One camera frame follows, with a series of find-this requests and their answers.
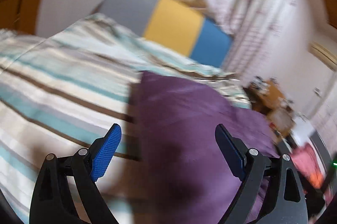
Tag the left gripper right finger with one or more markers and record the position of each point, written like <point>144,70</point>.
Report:
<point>284,201</point>

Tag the grey yellow blue headboard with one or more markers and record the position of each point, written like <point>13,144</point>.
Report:
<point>174,25</point>

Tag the striped bed duvet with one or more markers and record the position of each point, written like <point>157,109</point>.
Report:
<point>59,94</point>

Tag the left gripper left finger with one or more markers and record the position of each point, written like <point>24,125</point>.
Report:
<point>52,201</point>

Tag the wooden side table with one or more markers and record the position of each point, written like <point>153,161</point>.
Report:
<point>267,99</point>

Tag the wall air conditioner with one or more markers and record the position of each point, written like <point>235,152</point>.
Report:
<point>324,55</point>

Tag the pink sleeve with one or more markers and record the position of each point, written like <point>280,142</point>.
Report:
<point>306,161</point>

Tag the purple quilted down jacket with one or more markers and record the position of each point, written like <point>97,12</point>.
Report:
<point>189,180</point>

